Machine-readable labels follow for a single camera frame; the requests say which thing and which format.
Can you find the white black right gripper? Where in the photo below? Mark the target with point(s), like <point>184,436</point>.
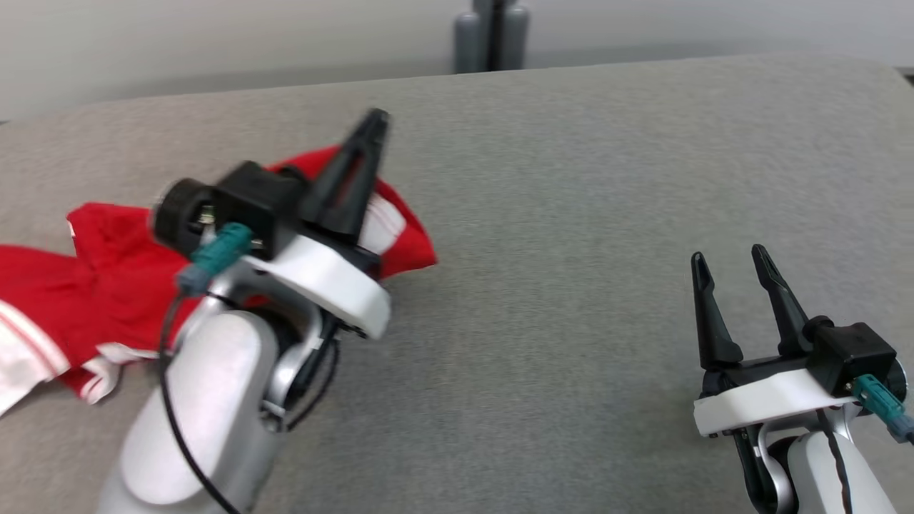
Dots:
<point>764,400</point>

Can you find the teal left camera connector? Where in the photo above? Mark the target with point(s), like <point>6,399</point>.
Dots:
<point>218,257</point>

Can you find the teal right camera connector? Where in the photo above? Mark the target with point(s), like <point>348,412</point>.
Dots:
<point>878,400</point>

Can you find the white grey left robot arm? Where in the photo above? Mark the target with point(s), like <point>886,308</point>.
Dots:
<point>207,400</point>

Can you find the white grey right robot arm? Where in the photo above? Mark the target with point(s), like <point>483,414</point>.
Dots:
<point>814,471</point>

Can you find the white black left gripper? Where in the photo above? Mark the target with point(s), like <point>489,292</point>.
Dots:
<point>335,282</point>

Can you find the grey double partition post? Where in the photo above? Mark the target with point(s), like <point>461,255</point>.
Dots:
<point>471,39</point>

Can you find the teal camera connector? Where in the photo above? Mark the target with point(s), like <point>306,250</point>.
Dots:
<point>878,400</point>
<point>218,257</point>

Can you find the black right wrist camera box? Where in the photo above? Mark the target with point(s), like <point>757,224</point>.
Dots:
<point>853,353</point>

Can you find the red white striped shorts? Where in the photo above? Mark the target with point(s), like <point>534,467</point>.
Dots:
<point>107,285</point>

